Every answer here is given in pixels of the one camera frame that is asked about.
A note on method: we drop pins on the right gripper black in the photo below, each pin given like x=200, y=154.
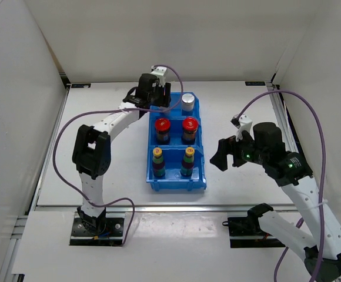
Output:
x=229, y=146

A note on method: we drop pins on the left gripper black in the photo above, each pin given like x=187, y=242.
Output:
x=166, y=99

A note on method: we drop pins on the silver-capped spice shaker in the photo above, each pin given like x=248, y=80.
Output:
x=188, y=102
x=164, y=111

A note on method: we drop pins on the red-lid sauce jar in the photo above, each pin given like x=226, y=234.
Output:
x=190, y=127
x=162, y=127

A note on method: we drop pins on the yellow-cap sauce bottle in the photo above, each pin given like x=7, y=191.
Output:
x=187, y=164
x=158, y=163

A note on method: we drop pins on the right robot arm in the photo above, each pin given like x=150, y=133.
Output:
x=320, y=249

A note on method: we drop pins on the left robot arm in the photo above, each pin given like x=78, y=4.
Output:
x=92, y=150

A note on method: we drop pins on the blue bin far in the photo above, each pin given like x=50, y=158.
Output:
x=177, y=111

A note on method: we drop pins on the blue bin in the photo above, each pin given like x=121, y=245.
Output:
x=175, y=133
x=177, y=111
x=173, y=179

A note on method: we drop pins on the blue bin middle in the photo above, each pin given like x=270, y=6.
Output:
x=175, y=133

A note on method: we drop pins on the blue bin near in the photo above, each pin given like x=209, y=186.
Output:
x=173, y=179

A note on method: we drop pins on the right black corner label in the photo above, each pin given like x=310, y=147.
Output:
x=255, y=83

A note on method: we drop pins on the black corner label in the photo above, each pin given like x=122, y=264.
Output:
x=255, y=83
x=81, y=85

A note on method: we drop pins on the left black corner label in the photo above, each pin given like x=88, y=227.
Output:
x=81, y=85

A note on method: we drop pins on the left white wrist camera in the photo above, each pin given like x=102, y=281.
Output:
x=160, y=72

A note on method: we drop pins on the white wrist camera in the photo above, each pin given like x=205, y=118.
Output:
x=160, y=72
x=243, y=124

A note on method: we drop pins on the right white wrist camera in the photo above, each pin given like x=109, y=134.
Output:
x=243, y=124

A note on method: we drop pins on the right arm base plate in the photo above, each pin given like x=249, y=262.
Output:
x=242, y=236

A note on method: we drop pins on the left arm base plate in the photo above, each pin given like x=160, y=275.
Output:
x=110, y=235

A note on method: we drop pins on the aluminium table edge rail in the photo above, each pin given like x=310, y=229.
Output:
x=171, y=208

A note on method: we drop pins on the left side aluminium rail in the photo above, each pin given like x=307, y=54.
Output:
x=20, y=221

